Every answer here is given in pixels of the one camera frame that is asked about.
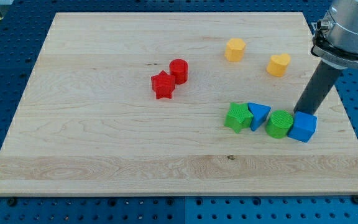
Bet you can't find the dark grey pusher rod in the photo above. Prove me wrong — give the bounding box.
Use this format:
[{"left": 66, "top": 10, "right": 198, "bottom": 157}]
[{"left": 293, "top": 61, "right": 342, "bottom": 115}]

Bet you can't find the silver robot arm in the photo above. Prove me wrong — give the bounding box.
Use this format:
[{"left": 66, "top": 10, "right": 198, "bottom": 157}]
[{"left": 293, "top": 0, "right": 358, "bottom": 114}]

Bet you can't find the green star block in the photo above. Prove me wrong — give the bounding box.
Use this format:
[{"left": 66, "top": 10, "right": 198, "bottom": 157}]
[{"left": 224, "top": 102, "right": 254, "bottom": 133}]

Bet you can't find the red star block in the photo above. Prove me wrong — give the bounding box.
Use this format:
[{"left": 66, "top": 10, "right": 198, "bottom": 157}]
[{"left": 150, "top": 70, "right": 176, "bottom": 99}]

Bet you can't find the blue cube block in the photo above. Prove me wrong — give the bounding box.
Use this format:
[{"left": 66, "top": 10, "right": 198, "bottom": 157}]
[{"left": 288, "top": 111, "right": 318, "bottom": 142}]

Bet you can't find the yellow heart block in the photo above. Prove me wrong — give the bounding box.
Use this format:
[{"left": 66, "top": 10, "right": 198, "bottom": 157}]
[{"left": 266, "top": 54, "right": 291, "bottom": 77}]

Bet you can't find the green cylinder block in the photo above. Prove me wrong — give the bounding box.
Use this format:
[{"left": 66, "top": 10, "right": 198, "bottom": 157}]
[{"left": 265, "top": 110, "right": 294, "bottom": 139}]

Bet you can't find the blue triangle block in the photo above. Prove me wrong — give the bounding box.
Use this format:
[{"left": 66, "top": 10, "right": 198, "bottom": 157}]
[{"left": 248, "top": 102, "right": 271, "bottom": 131}]

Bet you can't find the yellow hexagon block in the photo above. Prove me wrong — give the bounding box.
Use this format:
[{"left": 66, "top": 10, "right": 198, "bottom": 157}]
[{"left": 224, "top": 38, "right": 246, "bottom": 62}]

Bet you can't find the light wooden board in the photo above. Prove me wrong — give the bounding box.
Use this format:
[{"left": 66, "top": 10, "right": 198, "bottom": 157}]
[{"left": 0, "top": 12, "right": 358, "bottom": 197}]

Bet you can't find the red cylinder block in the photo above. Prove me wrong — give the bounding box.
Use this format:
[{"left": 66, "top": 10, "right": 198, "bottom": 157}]
[{"left": 169, "top": 58, "right": 188, "bottom": 85}]

